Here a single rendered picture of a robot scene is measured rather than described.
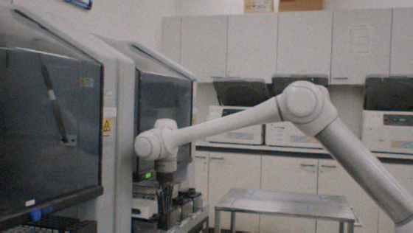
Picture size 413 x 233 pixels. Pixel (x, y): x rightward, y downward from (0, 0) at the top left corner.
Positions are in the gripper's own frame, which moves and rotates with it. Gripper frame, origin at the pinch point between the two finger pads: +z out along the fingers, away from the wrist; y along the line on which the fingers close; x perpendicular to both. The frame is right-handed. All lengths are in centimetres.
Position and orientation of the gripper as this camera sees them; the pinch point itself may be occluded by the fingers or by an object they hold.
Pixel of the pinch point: (164, 221)
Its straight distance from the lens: 174.1
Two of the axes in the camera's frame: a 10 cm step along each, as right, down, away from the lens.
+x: 9.5, 0.2, -3.1
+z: -0.1, 10.0, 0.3
